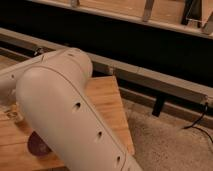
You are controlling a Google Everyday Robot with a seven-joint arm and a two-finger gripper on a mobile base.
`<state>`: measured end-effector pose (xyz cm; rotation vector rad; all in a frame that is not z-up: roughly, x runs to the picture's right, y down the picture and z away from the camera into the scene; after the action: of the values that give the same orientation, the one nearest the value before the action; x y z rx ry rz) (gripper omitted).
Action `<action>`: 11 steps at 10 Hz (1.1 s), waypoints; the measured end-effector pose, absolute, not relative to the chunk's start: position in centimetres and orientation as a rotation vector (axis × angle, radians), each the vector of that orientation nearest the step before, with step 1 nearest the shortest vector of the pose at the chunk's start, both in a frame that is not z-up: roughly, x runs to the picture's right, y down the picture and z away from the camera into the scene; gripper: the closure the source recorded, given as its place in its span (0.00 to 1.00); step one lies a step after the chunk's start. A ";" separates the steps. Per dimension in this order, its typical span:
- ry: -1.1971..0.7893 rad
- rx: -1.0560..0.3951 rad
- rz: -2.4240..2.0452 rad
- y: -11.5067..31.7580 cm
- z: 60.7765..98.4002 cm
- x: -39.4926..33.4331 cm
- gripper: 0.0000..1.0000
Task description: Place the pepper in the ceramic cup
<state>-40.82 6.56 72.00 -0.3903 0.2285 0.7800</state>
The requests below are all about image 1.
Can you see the dark red round object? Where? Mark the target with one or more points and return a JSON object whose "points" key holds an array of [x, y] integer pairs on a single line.
{"points": [[36, 146]]}

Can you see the wooden upper shelf frame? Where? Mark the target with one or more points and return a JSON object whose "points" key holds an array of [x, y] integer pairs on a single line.
{"points": [[174, 15]]}

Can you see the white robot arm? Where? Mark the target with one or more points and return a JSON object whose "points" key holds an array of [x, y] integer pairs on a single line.
{"points": [[50, 91]]}

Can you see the grey metal frame rail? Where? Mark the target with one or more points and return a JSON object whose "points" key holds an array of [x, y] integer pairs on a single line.
{"points": [[161, 82]]}

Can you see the black rail bracket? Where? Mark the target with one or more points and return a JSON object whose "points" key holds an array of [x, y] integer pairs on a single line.
{"points": [[158, 106]]}

